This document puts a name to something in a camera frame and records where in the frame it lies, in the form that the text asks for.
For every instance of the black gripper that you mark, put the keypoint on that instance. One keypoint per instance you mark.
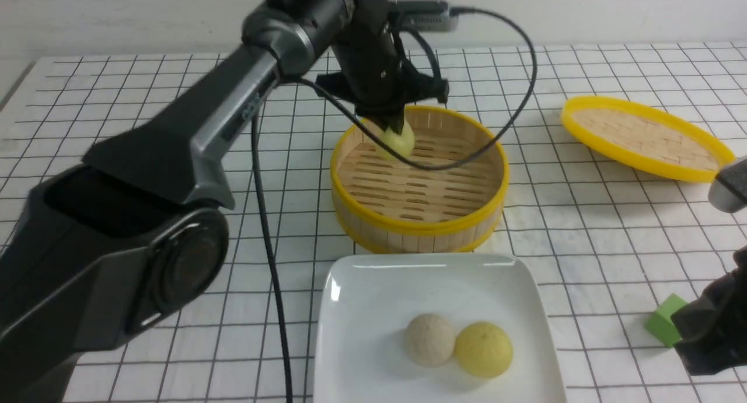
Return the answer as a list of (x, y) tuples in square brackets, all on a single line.
[(375, 75)]

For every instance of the yellow steamed bun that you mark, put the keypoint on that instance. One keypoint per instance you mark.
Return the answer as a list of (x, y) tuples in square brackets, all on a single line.
[(403, 143)]

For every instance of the white steamed bun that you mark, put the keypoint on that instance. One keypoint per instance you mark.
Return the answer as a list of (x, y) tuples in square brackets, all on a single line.
[(429, 340)]

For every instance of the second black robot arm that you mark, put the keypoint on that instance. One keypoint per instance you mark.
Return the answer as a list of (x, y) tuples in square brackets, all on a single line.
[(713, 327)]

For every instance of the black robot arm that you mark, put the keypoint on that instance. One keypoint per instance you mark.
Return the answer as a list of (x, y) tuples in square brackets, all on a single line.
[(106, 249)]

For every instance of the white square plate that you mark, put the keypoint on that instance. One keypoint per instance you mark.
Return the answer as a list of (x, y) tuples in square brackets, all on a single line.
[(368, 300)]

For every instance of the yellow bun on plate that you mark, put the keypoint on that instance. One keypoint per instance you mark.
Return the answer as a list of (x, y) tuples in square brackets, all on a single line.
[(484, 350)]

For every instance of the yellow bamboo steamer basket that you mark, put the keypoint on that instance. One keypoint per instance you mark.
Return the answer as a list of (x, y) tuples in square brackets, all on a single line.
[(387, 206)]

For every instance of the yellow bamboo steamer lid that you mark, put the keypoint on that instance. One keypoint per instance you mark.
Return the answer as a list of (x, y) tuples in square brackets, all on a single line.
[(645, 138)]

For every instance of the white grid tablecloth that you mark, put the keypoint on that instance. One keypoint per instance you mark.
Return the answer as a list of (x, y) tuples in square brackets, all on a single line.
[(605, 243)]

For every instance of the green cube block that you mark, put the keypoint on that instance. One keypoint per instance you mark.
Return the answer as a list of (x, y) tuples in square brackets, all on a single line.
[(660, 325)]

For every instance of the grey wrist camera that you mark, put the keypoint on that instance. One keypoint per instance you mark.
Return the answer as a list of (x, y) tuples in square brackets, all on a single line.
[(426, 16)]

